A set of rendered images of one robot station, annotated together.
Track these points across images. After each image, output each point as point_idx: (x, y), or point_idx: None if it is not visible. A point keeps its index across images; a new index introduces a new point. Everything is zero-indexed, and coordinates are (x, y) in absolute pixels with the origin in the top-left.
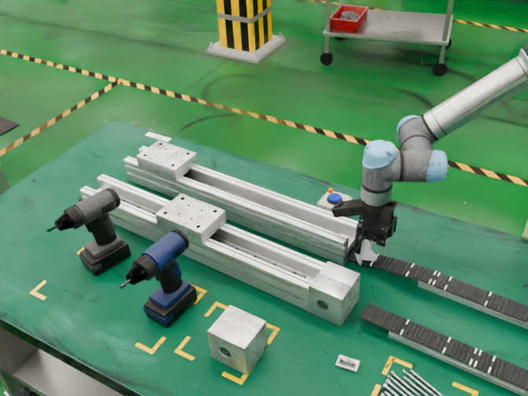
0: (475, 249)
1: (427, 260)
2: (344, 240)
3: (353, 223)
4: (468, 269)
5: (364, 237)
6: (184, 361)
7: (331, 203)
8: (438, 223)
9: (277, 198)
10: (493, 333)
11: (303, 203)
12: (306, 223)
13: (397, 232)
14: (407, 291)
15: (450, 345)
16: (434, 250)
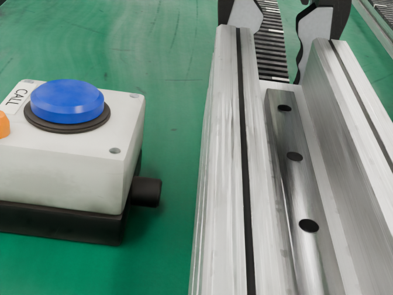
0: (100, 3)
1: (177, 40)
2: (340, 41)
3: (240, 33)
4: (169, 10)
5: (161, 117)
6: None
7: (110, 115)
8: (25, 27)
9: (276, 273)
10: (295, 4)
11: (230, 145)
12: (360, 114)
13: (96, 72)
14: (295, 57)
15: (389, 4)
16: (135, 34)
